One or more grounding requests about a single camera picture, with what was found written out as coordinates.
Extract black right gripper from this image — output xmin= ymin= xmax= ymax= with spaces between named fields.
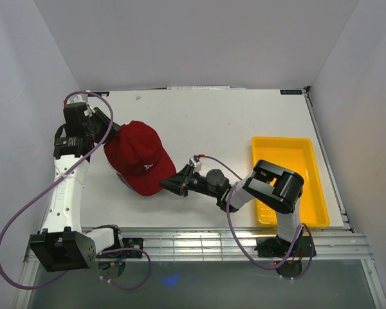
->
xmin=160 ymin=164 xmax=220 ymax=198

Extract red LA baseball cap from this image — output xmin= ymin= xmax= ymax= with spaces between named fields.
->
xmin=104 ymin=120 xmax=176 ymax=196

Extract lavender LA baseball cap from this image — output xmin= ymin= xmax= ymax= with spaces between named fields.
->
xmin=116 ymin=173 xmax=133 ymax=190

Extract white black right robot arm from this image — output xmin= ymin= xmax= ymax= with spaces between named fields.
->
xmin=160 ymin=156 xmax=304 ymax=256

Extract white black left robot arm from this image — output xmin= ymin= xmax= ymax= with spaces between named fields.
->
xmin=29 ymin=100 xmax=124 ymax=272

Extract dark label sticker left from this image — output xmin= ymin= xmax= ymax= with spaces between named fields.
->
xmin=88 ymin=91 xmax=110 ymax=97

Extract dark label sticker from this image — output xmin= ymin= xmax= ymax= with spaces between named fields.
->
xmin=88 ymin=91 xmax=110 ymax=97
xmin=280 ymin=89 xmax=303 ymax=95

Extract yellow plastic tray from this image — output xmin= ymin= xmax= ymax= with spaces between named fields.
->
xmin=252 ymin=136 xmax=330 ymax=229

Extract dark label sticker right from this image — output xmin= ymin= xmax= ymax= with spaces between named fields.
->
xmin=280 ymin=89 xmax=303 ymax=95

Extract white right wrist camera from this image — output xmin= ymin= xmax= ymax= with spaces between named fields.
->
xmin=188 ymin=154 xmax=203 ymax=173

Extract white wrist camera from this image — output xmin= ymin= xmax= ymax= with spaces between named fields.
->
xmin=188 ymin=154 xmax=203 ymax=173
xmin=64 ymin=93 xmax=93 ymax=117

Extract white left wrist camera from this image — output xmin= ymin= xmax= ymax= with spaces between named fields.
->
xmin=64 ymin=93 xmax=93 ymax=117

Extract aluminium frame rail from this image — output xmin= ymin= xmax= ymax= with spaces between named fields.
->
xmin=25 ymin=230 xmax=373 ymax=262

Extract paper strip at wall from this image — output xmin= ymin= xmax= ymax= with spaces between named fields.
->
xmin=167 ymin=86 xmax=230 ymax=91

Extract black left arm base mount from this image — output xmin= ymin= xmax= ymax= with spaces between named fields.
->
xmin=98 ymin=238 xmax=144 ymax=259

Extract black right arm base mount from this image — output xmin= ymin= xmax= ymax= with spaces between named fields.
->
xmin=255 ymin=236 xmax=317 ymax=258

